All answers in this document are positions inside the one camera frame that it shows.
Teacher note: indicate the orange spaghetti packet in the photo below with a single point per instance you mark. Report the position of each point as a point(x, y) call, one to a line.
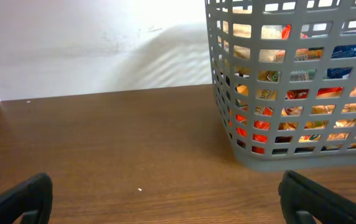
point(275, 76)

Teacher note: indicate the brown snack bag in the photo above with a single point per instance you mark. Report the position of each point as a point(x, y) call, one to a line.
point(336, 124)

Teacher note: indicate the small brown paper packet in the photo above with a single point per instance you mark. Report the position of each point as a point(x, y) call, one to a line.
point(243, 40)

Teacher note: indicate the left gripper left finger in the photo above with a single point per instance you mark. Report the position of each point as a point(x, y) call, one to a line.
point(30, 200)

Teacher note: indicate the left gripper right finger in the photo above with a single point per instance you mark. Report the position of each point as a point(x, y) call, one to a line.
point(305, 201)

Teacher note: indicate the grey plastic basket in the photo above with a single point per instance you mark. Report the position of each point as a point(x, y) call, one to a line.
point(330, 25)

